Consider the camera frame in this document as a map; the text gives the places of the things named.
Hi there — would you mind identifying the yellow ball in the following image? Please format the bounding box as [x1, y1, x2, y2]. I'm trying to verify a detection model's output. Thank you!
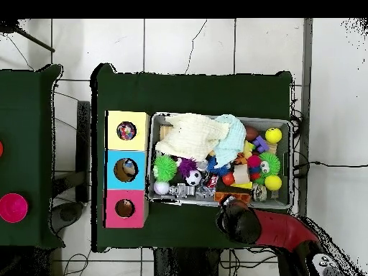
[264, 175, 282, 192]
[265, 127, 283, 144]

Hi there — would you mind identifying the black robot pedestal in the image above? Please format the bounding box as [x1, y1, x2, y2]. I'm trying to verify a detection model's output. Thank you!
[152, 248, 222, 276]

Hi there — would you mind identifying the mint waffle cloth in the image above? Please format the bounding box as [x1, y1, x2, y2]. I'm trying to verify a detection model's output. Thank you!
[212, 114, 247, 169]

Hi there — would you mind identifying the cream waffle cloth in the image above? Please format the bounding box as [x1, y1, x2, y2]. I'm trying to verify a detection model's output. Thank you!
[155, 113, 230, 162]

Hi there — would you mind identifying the green spiky ball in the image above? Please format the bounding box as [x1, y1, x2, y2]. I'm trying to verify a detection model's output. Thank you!
[255, 152, 282, 185]
[152, 154, 179, 183]

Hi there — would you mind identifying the pink round disc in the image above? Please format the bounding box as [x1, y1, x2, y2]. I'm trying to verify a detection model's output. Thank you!
[0, 193, 29, 224]

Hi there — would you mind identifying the small soccer ball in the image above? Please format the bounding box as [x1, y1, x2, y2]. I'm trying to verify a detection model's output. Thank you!
[185, 169, 203, 187]

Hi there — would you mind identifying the purple toy block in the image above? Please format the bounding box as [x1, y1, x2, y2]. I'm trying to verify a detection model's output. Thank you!
[252, 135, 270, 154]

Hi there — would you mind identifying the green cloth side table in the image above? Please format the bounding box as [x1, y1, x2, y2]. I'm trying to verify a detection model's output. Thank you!
[0, 64, 64, 249]

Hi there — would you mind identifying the black stand pole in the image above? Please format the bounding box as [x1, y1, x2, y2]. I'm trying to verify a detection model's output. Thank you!
[0, 19, 57, 54]

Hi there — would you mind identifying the white baseball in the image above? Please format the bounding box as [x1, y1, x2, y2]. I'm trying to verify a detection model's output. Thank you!
[153, 180, 171, 196]

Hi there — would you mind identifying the crushed silver drink can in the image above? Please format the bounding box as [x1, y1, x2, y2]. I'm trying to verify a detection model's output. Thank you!
[252, 183, 269, 202]

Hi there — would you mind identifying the purple spiky ball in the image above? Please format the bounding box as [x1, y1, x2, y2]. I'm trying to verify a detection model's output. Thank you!
[177, 157, 198, 180]

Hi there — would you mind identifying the red spiky ball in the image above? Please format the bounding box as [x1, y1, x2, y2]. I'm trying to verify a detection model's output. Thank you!
[247, 154, 262, 169]

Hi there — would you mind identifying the wooden box with three holes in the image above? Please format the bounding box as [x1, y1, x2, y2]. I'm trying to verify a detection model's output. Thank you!
[103, 110, 152, 229]

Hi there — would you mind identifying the shallow clear mesh bin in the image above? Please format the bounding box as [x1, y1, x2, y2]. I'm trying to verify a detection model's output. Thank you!
[146, 112, 294, 210]

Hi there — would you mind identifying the orange toy brick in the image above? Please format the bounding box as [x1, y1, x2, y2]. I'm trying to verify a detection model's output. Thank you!
[215, 191, 252, 203]

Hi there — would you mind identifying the grey toy robot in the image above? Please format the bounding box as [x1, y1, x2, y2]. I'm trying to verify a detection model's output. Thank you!
[168, 183, 196, 200]

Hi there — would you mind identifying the grey round base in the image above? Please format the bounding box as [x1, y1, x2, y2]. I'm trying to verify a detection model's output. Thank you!
[51, 201, 85, 234]

